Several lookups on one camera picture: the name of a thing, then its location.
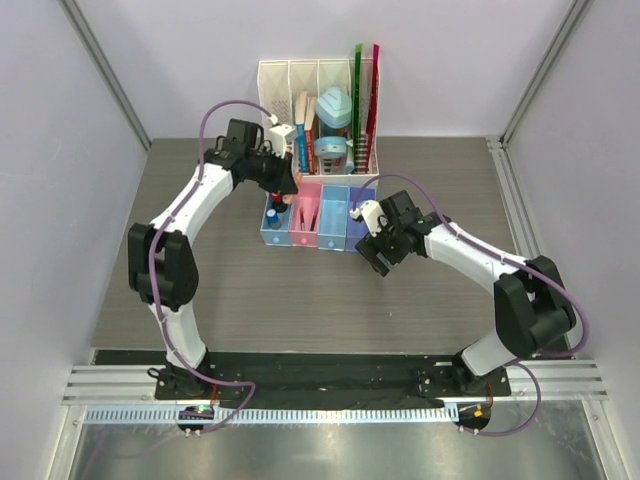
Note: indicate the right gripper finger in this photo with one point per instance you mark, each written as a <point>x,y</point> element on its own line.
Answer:
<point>371,253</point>
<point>397,249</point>

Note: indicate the purple plastic drawer bin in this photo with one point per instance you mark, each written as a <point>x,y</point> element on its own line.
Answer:
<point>357,230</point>

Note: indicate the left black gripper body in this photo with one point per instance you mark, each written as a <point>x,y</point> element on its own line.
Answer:
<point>267,170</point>

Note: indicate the blue spine book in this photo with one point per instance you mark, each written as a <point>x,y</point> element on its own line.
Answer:
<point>300,106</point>

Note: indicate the red pen refill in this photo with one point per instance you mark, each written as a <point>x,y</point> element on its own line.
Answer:
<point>303,219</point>
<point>314,218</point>

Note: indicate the pink plastic drawer bin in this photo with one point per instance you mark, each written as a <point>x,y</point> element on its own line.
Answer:
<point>309,195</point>

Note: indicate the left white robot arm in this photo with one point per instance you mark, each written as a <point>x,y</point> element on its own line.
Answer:
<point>161,265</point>

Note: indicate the perforated metal cable tray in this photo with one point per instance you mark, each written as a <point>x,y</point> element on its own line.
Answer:
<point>195,415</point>

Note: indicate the blue plastic drawer bin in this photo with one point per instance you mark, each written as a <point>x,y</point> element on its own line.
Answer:
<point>276,233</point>

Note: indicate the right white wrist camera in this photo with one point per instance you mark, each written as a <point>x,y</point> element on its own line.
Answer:
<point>372,215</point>

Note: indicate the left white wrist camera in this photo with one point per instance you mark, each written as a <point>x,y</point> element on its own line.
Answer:
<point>281,136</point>

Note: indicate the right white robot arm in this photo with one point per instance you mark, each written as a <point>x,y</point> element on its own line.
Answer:
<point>531,310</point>

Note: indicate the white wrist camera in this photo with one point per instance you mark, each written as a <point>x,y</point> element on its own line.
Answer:
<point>372,215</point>
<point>281,136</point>

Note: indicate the light blue drawer bin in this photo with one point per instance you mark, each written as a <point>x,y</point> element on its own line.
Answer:
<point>332,226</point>

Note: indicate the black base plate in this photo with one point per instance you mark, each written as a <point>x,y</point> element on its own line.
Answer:
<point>331,382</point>

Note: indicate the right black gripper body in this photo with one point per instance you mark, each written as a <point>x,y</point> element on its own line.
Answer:
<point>380,241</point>

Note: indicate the green transparent ruler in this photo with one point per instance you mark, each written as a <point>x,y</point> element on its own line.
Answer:
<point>356,95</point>

